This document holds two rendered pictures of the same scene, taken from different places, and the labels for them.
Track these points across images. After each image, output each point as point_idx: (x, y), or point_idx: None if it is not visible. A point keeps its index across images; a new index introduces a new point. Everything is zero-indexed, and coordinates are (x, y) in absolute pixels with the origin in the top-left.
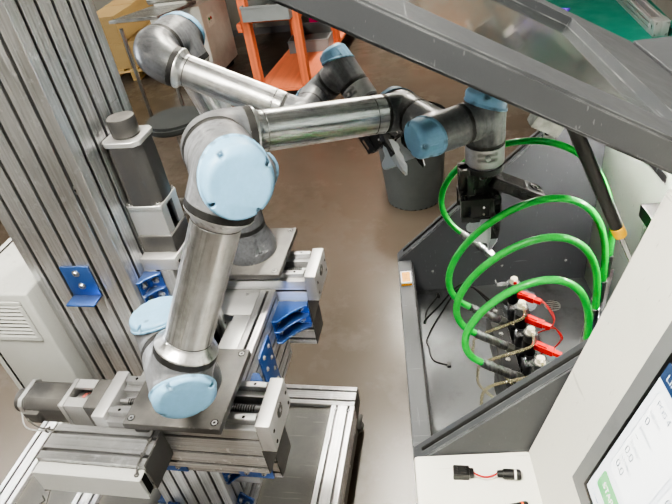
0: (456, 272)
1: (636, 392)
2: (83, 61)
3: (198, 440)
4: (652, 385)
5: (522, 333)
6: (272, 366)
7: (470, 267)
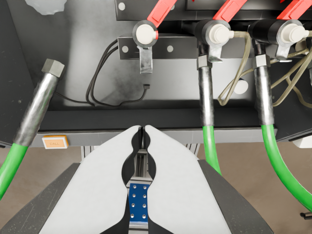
0: (12, 71)
1: None
2: None
3: None
4: None
5: (283, 48)
6: (136, 199)
7: (0, 54)
